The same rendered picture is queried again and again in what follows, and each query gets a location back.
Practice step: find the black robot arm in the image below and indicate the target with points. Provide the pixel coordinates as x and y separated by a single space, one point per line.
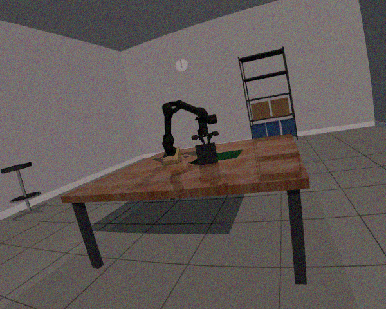
203 118

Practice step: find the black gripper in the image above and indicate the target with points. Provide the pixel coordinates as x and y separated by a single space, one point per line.
204 133

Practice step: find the green circuit board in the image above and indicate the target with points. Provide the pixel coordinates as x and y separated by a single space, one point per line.
225 155

